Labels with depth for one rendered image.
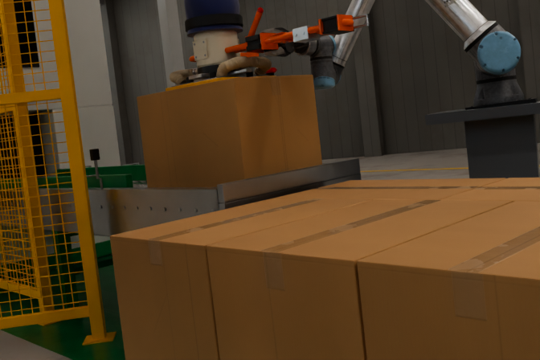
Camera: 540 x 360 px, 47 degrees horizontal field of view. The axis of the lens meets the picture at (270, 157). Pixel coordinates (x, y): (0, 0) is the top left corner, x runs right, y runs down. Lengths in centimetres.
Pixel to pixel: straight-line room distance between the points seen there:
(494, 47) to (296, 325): 150
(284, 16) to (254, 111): 974
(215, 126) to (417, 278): 133
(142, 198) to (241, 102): 54
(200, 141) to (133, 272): 79
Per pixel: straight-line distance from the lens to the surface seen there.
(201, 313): 142
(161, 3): 554
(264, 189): 210
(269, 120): 220
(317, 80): 249
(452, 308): 98
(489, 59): 241
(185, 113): 233
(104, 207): 261
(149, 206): 233
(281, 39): 221
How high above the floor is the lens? 79
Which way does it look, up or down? 3 degrees down
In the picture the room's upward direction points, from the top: 6 degrees counter-clockwise
